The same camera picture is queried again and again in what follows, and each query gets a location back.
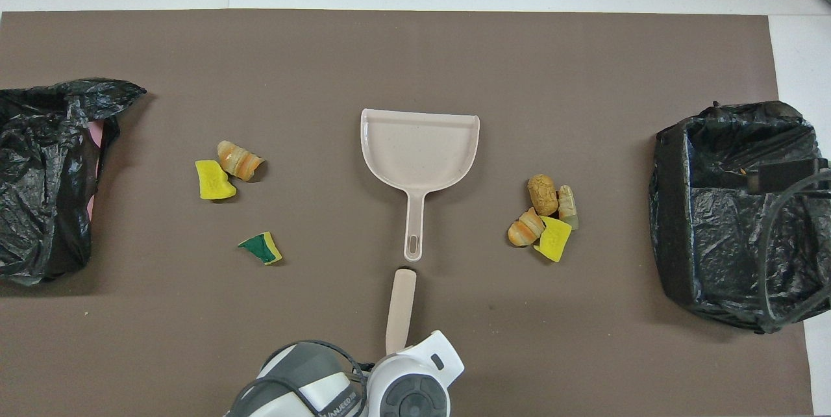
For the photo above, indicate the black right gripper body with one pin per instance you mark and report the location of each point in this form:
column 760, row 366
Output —
column 785, row 175

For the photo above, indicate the pale toy bread piece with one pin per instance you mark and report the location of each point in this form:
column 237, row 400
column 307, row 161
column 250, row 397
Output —
column 567, row 206

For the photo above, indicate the brown round toy bread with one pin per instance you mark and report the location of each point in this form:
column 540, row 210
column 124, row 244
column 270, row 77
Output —
column 542, row 195

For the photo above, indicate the striped toy bread piece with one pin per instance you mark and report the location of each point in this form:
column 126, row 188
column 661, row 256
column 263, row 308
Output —
column 524, row 228
column 237, row 158

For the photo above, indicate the beige plastic dustpan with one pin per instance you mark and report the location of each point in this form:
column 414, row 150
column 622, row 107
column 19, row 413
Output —
column 419, row 151

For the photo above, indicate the beige hand brush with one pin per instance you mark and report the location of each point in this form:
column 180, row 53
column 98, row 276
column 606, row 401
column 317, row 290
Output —
column 401, row 306

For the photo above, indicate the green and yellow sponge piece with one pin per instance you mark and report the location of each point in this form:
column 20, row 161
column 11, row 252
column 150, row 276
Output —
column 263, row 248

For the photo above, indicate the rectangular bin with black bag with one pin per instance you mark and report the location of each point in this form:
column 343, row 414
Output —
column 727, row 235

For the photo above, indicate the pink bin with black bag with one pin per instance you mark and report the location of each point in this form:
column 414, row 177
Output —
column 39, row 209

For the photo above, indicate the brown table mat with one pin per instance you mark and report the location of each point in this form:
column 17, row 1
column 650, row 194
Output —
column 415, row 47

